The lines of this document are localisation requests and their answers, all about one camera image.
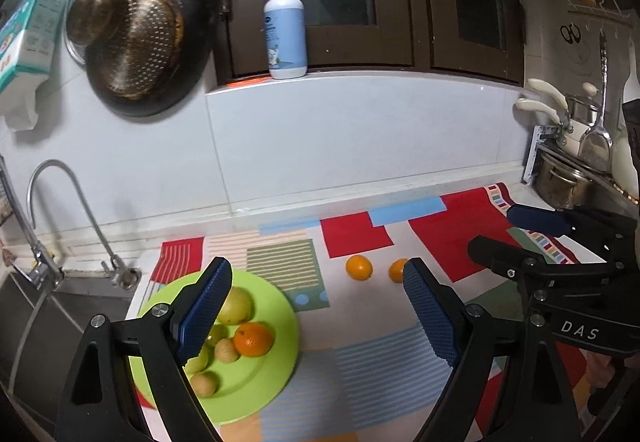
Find large steel kitchen faucet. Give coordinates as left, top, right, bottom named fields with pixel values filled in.
left=0, top=157, right=64, bottom=289

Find cream handled saucepan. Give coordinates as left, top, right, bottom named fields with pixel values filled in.
left=515, top=78, right=600, bottom=142

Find small orange oval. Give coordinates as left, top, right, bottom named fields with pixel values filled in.
left=345, top=255, right=373, bottom=282

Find stainless steel sink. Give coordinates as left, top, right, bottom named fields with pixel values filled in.
left=1, top=272, right=134, bottom=441

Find metal dish rack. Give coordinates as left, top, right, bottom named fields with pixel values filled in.
left=522, top=125, right=639, bottom=218

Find black scissors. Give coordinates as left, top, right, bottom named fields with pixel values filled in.
left=560, top=22, right=582, bottom=45

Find lime green plate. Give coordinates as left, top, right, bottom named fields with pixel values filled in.
left=128, top=267, right=301, bottom=426

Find slim curved steel faucet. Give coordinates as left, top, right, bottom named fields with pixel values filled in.
left=26, top=158, right=141, bottom=291

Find small orange round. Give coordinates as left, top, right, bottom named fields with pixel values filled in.
left=388, top=258, right=408, bottom=284

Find large green apple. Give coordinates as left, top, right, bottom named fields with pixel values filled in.
left=183, top=344, right=212, bottom=375

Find brass ladle strainer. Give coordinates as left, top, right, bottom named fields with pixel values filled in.
left=66, top=0, right=127, bottom=47

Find tissue pack green white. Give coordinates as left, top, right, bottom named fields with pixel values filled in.
left=1, top=0, right=66, bottom=131

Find white kettle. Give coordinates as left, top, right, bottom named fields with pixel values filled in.
left=611, top=127, right=639, bottom=199

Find colourful patterned table mat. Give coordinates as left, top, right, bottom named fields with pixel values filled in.
left=128, top=182, right=594, bottom=441

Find steel spatula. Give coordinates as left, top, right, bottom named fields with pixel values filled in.
left=578, top=30, right=613, bottom=173

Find blue pump soap bottle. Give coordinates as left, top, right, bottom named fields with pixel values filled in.
left=264, top=0, right=308, bottom=80

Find steel cooking pot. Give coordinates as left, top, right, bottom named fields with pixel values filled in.
left=534, top=152, right=593, bottom=209

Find small dark green fruit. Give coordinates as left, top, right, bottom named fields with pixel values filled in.
left=205, top=323, right=229, bottom=349

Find brown kiwi fruit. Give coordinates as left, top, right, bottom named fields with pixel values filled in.
left=214, top=338, right=240, bottom=364
left=190, top=372, right=218, bottom=399

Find white rice paddle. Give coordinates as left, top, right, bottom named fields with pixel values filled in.
left=622, top=57, right=640, bottom=104

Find brass colander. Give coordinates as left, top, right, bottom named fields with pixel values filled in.
left=85, top=0, right=183, bottom=101

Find yellow-green pear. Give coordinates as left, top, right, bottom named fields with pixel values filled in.
left=217, top=286, right=254, bottom=325

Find large orange with stem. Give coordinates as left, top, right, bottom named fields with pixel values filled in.
left=232, top=322, right=274, bottom=358

